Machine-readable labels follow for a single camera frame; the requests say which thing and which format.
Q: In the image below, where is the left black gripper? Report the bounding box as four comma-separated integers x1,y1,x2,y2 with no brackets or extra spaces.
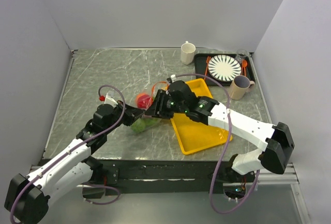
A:
104,99,145,135

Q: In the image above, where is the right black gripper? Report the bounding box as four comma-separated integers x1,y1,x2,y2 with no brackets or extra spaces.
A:
144,89,188,120

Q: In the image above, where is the bumpy green toy fruit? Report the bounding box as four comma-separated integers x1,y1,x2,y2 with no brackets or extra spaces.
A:
130,119,146,133

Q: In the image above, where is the green toy starfruit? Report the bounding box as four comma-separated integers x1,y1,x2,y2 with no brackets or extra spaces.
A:
144,117,161,128

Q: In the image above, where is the red toy apple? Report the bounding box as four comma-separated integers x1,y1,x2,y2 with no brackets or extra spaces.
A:
137,96,151,109

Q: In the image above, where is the clear zip top bag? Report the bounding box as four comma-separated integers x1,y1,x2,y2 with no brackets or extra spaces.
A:
129,80,171,135

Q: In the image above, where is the orange toy tangerine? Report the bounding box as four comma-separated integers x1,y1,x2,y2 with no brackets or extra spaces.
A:
136,93,149,101

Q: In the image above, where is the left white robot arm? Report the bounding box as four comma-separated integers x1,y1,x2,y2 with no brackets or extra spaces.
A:
4,101,145,223

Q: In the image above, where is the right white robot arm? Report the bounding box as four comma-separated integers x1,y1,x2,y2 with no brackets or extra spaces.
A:
145,80,295,182

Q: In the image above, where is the yellow plastic tray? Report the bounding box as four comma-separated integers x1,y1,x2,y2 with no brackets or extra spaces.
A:
171,78,228,155

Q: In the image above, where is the black base beam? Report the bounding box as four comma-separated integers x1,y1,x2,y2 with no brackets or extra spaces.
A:
78,159,255,193

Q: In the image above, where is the white ceramic mug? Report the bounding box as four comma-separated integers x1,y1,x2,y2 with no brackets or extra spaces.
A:
180,41,196,65

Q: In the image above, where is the orange plastic fork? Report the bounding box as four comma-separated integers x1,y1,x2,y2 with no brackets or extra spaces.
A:
204,56,211,81

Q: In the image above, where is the striped white plate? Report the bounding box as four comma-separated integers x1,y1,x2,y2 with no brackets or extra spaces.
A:
208,55,242,82

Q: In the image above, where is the beige mug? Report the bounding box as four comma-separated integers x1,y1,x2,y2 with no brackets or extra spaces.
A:
228,75,255,100

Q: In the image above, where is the orange plastic spoon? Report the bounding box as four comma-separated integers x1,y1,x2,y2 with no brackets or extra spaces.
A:
242,59,248,77

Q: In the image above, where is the clear glass cup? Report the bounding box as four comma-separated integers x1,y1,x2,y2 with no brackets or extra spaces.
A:
235,49,248,64

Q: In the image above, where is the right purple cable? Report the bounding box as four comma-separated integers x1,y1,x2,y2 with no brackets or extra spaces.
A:
170,73,260,214

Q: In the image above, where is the aluminium rail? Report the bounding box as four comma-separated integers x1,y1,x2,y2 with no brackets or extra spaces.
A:
258,163,299,185

